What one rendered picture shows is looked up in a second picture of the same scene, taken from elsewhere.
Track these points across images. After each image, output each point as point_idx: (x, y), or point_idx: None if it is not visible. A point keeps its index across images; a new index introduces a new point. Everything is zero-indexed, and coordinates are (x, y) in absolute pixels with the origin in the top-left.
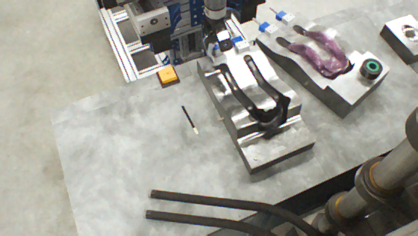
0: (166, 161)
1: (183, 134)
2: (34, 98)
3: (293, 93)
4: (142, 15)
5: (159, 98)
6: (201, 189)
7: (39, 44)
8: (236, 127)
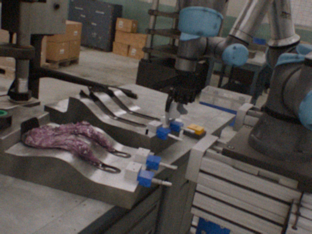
0: (142, 107)
1: None
2: None
3: (80, 98)
4: (249, 105)
5: (184, 125)
6: None
7: None
8: (110, 87)
